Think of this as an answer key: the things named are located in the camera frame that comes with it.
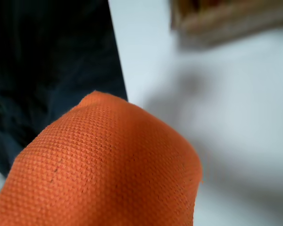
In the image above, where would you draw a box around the orange bean bag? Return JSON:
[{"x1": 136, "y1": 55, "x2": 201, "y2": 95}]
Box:
[{"x1": 0, "y1": 90, "x2": 203, "y2": 226}]

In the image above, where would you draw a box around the person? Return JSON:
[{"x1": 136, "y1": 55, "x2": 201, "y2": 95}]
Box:
[{"x1": 0, "y1": 0, "x2": 128, "y2": 178}]

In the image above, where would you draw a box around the cardboard box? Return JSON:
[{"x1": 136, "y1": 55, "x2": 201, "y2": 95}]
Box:
[{"x1": 171, "y1": 0, "x2": 283, "y2": 47}]

